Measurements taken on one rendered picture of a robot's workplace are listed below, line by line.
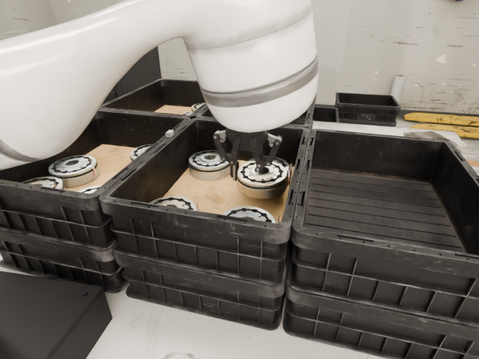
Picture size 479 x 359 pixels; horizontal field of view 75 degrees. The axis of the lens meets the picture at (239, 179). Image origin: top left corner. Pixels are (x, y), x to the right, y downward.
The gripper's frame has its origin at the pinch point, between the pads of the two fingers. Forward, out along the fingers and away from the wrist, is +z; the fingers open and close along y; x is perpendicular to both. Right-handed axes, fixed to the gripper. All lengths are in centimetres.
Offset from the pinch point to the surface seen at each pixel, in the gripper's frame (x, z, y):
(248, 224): -21.9, -4.8, 5.7
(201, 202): -5.3, 5.3, -8.5
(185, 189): -1.2, 5.3, -13.8
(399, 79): 312, 45, 87
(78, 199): -22.4, -4.6, -21.4
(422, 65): 334, 35, 110
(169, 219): -22.3, -3.5, -6.1
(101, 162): 5.4, 5.1, -40.2
